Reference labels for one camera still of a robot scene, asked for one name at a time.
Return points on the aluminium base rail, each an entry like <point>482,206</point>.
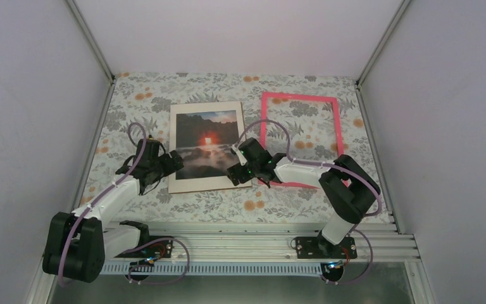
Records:
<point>259,249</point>

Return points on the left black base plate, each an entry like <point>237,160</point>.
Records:
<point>162,248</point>

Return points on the sunset photo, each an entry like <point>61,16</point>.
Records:
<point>203,140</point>

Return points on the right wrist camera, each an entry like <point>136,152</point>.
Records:
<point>236,151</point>

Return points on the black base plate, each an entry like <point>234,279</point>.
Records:
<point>317,248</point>
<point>162,248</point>

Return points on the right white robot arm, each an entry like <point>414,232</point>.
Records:
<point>347,187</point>

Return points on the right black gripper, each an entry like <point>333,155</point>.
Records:
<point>233,177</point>

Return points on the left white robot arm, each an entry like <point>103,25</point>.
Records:
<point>80,242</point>

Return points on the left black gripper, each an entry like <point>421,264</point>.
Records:
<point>170,168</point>

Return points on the floral patterned table mat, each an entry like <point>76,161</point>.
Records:
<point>147,97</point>

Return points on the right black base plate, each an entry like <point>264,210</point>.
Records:
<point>317,248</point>

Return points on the pink picture frame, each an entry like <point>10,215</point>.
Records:
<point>321,99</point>

